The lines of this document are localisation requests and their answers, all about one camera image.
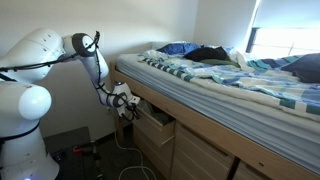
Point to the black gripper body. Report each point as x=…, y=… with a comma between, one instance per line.
x=126, y=110

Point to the light wooden drawer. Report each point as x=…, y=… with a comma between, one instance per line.
x=153, y=150
x=203, y=150
x=153, y=128
x=150, y=163

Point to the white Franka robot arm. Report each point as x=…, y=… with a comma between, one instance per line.
x=23, y=100

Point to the grey clothing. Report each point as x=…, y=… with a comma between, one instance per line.
x=160, y=116

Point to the black floor mat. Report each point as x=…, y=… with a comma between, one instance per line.
x=66, y=140

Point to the blue blanket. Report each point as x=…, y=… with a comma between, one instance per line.
x=176, y=48

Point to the black garment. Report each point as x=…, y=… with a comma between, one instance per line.
x=206, y=54

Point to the olive green garment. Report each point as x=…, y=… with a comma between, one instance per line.
x=218, y=62

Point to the grey-blue mattress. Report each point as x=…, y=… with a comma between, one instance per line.
x=233, y=106

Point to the blue teal striped duvet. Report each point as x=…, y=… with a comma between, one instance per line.
x=253, y=80

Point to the bright window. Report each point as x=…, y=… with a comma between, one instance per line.
x=286, y=36

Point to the dark navy pillow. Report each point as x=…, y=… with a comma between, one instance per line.
x=305, y=68

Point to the light wooden bed frame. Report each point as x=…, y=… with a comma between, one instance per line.
x=213, y=133

